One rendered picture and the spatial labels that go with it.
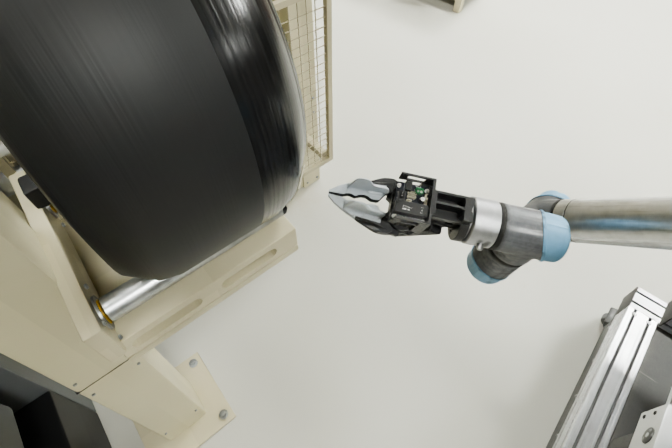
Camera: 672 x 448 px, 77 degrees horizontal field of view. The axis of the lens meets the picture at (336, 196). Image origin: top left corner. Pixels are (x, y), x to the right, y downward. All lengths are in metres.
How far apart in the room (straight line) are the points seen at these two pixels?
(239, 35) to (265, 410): 1.33
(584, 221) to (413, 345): 1.00
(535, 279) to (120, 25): 1.73
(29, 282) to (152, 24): 0.46
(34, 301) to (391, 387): 1.15
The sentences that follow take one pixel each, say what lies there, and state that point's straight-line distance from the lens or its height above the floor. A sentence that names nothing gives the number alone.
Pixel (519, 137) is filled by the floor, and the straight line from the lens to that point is 2.41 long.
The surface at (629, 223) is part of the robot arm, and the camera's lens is 0.74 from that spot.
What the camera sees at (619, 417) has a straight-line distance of 1.57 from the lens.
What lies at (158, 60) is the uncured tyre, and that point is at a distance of 0.42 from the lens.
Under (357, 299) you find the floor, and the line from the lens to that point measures 1.69.
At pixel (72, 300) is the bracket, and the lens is 0.75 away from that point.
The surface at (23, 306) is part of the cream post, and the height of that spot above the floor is 0.94.
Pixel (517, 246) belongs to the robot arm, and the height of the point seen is 1.00.
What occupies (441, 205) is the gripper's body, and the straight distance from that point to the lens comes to 0.62.
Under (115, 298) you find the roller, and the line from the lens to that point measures 0.76.
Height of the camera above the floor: 1.54
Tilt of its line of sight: 52 degrees down
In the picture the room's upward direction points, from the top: straight up
